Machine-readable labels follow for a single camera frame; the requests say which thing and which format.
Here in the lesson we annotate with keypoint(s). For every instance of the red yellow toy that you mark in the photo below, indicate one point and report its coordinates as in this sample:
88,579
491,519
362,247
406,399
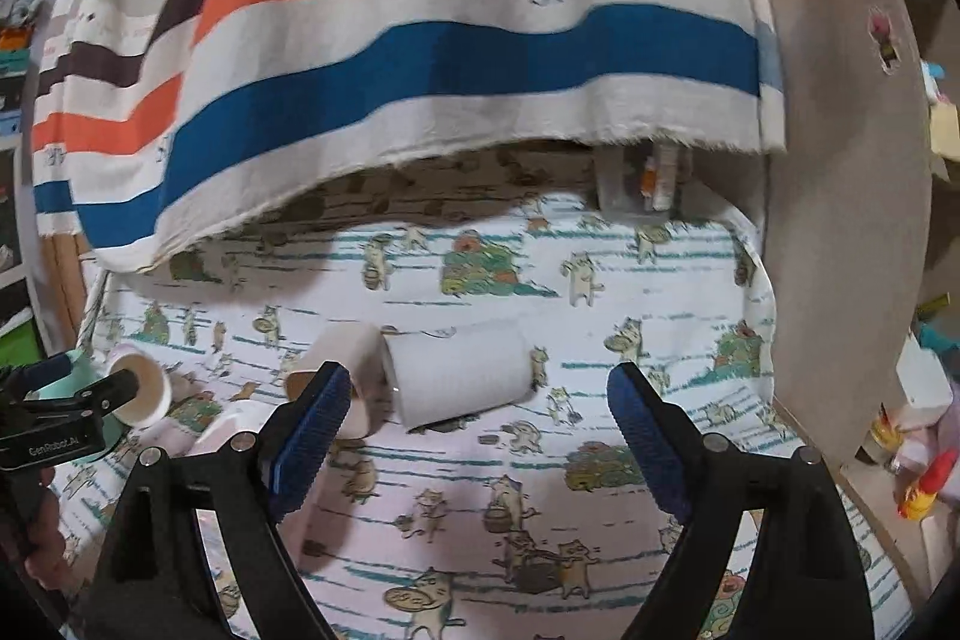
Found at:
926,486

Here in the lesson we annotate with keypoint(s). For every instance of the person's left hand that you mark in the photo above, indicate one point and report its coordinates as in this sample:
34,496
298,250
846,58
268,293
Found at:
46,535

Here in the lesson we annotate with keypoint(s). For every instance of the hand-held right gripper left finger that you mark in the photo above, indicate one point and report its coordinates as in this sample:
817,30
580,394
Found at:
309,434

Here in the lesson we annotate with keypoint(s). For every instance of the cartoon printed blanket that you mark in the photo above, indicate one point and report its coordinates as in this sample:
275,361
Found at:
480,310

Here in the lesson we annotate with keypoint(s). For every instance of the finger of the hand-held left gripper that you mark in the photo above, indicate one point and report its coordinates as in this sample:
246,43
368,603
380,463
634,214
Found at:
112,389
46,371

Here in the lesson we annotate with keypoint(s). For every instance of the round wooden board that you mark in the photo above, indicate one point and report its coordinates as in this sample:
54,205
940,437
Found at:
832,197

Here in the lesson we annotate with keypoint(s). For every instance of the cartoon sticker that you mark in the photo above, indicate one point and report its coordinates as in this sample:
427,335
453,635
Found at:
885,39

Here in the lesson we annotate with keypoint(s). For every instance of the large white paper cup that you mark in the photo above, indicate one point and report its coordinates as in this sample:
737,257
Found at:
461,376

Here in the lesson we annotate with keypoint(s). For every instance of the small white paper cup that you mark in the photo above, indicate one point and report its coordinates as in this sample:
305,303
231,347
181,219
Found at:
148,394

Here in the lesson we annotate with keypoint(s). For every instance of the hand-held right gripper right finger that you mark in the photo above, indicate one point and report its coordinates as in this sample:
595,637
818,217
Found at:
646,449

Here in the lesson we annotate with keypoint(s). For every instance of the beige paper cup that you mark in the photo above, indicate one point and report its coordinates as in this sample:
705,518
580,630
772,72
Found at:
346,351

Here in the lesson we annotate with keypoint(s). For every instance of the clear plastic container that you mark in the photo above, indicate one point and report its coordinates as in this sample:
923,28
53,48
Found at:
626,183

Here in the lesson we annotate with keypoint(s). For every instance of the striped cloth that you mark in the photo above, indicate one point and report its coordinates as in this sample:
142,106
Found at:
420,48

